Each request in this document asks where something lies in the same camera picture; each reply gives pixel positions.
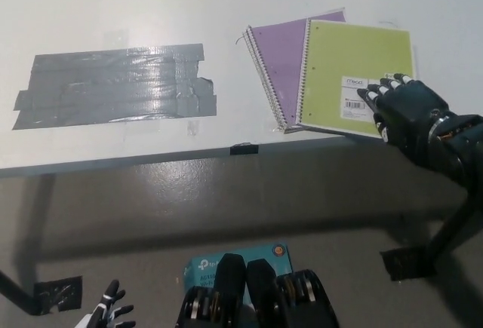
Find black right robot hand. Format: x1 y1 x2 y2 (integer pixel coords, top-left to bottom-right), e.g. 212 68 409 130
356 72 452 167

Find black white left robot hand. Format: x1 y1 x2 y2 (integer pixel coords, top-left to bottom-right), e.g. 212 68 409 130
96 279 137 328

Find green spiral notebook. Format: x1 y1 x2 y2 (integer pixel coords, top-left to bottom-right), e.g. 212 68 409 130
294 18 418 139

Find black robot body blocks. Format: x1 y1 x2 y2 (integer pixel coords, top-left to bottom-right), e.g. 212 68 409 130
175 253 339 328

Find black floor tape patch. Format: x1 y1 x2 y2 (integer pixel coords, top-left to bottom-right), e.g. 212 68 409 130
33 275 83 316
380 247 438 282

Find black table leg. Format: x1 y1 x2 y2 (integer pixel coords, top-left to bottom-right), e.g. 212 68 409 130
0 269 38 316
425 188 483 268

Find teal router box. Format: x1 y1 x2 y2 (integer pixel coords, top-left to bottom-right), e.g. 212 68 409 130
183 243 294 302

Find purple spiral notebook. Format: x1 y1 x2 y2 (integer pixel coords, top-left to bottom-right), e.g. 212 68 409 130
242 7 347 135

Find grey duct tape patch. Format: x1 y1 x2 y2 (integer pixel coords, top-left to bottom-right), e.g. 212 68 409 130
11 43 219 131

